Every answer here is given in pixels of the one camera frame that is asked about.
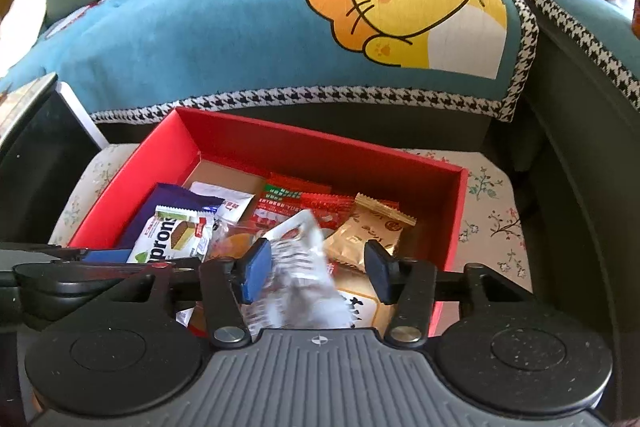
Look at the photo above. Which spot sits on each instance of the dark sofa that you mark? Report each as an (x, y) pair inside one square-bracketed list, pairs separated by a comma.
[(575, 157)]

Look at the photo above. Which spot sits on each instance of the white plastic bag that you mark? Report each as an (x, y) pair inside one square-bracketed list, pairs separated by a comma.
[(20, 22)]

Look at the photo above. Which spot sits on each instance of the red cardboard box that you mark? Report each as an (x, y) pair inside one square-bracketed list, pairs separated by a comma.
[(300, 142)]

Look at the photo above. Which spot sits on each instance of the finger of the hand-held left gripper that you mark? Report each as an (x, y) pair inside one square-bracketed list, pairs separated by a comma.
[(75, 274), (105, 255)]

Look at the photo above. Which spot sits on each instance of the golden snack packet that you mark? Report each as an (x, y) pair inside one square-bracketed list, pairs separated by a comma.
[(360, 232)]

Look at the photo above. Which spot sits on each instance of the red packet with crown print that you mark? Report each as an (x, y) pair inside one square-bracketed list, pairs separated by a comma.
[(280, 207)]

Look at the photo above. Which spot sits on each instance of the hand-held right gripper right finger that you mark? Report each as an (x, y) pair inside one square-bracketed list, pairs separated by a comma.
[(377, 274)]

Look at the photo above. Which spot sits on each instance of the large white snack packet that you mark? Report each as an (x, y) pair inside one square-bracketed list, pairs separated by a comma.
[(300, 277)]

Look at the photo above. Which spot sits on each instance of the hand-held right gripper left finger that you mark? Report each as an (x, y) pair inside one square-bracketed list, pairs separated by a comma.
[(257, 274)]

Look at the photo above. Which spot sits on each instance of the clear packet with white label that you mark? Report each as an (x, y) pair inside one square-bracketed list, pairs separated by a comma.
[(225, 202)]

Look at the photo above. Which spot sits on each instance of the green white wafer packet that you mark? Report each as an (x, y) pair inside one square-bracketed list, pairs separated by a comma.
[(175, 234)]

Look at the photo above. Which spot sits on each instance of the blue lion print sofa cover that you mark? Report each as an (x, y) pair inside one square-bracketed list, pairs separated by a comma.
[(200, 32)]

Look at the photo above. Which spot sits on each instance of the small orange snack packet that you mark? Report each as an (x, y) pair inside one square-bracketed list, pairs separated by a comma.
[(230, 244)]

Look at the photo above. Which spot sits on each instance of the blue houndstooth edged sofa cover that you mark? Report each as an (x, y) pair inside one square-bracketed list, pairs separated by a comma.
[(575, 2)]

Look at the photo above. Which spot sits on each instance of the red puffed snack bag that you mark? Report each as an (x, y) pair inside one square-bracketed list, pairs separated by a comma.
[(330, 209)]

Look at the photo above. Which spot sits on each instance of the purple snack packet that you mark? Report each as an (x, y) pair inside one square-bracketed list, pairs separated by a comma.
[(160, 202)]

